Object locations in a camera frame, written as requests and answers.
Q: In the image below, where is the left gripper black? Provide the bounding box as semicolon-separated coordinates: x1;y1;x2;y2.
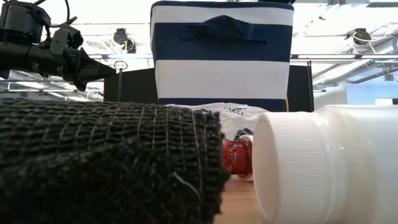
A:
28;23;117;92

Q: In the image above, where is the black bandage roll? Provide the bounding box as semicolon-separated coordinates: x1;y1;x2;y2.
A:
0;97;231;224

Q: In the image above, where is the white printed plastic pouch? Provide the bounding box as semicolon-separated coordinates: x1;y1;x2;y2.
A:
167;102;270;142

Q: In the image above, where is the white plastic bottle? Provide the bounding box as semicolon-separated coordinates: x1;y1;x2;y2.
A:
251;104;398;224

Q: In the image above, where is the navy white striped fabric bin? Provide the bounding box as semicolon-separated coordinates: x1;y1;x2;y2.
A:
150;0;295;113

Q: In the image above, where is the black partition panel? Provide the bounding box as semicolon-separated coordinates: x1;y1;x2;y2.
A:
103;64;314;113

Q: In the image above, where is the black overhead fixture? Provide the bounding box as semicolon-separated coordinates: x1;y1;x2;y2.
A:
113;27;137;54
344;27;373;46

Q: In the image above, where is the black ring-topped post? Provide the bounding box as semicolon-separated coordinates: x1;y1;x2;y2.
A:
113;60;129;102

